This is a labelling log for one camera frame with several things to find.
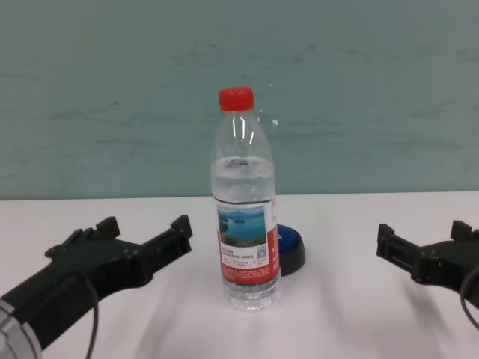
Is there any clear water bottle red cap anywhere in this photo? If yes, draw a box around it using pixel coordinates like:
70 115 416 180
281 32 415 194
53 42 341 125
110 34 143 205
210 86 282 311

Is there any thin right gripper cable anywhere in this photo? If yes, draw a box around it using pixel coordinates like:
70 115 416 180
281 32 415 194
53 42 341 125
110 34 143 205
459 267 479 333

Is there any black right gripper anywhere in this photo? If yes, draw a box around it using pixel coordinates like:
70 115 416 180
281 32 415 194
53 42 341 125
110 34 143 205
376 220 479 297

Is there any thin left gripper cable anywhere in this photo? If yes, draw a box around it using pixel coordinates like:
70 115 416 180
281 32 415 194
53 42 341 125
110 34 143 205
65 274 101 359

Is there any blue push button black base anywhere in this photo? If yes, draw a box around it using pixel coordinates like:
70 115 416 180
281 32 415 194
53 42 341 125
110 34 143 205
275 224 308 278

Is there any thin gripper cable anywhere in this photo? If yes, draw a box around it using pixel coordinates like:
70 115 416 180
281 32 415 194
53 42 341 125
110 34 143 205
65 274 101 359
459 267 479 333

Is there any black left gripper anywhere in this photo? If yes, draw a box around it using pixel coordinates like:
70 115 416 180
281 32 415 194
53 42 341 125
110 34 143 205
0 214 194 352

